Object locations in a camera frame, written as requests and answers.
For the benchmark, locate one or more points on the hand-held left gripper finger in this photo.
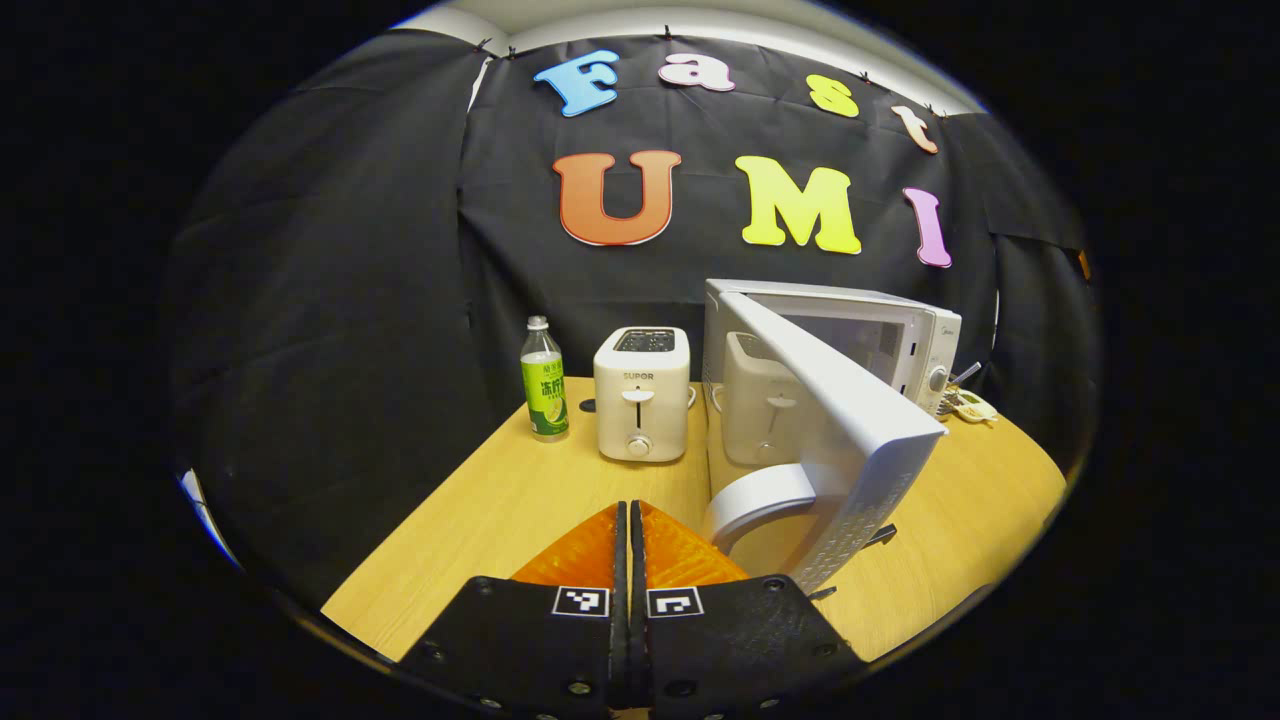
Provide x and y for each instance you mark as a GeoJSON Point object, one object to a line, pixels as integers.
{"type": "Point", "coordinates": [636, 640]}
{"type": "Point", "coordinates": [620, 560]}

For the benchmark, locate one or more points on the white microwave oven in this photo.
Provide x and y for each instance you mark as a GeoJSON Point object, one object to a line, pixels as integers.
{"type": "Point", "coordinates": [860, 430]}

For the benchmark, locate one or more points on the white toaster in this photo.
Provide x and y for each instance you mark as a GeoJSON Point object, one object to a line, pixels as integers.
{"type": "Point", "coordinates": [640, 400]}

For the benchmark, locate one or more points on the green label drink bottle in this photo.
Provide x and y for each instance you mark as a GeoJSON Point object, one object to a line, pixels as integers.
{"type": "Point", "coordinates": [545, 400]}

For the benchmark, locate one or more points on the black backdrop cloth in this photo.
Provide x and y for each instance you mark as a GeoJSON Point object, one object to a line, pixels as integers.
{"type": "Point", "coordinates": [350, 300]}

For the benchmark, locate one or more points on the white divided dish with beans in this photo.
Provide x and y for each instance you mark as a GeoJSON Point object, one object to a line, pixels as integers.
{"type": "Point", "coordinates": [975, 407]}

